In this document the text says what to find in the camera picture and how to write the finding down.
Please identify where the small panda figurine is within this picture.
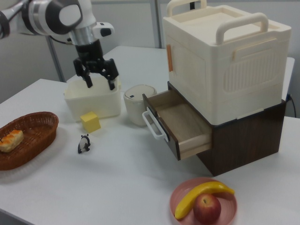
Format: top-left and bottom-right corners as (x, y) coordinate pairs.
(77, 134), (91, 154)

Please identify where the red apple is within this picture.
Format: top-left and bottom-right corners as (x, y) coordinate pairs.
(193, 193), (222, 224)

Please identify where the pink plate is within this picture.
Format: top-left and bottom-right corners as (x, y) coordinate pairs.
(169, 177), (238, 225)

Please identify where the yellow foam cube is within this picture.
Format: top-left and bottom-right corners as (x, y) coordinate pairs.
(80, 111), (102, 134)

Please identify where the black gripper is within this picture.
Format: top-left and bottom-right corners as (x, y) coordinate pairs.
(73, 39), (119, 91)

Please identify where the toy bread loaf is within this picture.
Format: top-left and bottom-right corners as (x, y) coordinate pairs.
(0, 129), (24, 153)

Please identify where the cream plastic storage box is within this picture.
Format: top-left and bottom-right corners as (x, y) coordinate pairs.
(162, 0), (293, 125)

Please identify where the small white lidded trash can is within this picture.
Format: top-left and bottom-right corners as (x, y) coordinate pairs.
(123, 84), (158, 128)

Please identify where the brown wooden drawer white handle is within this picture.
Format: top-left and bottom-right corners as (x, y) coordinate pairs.
(142, 90), (213, 161)

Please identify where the yellow banana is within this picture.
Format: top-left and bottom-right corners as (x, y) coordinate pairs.
(174, 181), (235, 220)

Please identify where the brown wicker basket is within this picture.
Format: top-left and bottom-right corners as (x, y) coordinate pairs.
(0, 111), (60, 171)

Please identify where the black cable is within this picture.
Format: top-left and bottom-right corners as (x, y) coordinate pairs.
(286, 93), (298, 118)

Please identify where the dark brown wooden cabinet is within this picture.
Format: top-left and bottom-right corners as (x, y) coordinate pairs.
(166, 81), (287, 177)

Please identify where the white plastic bin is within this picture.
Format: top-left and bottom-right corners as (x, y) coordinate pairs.
(64, 76), (122, 122)

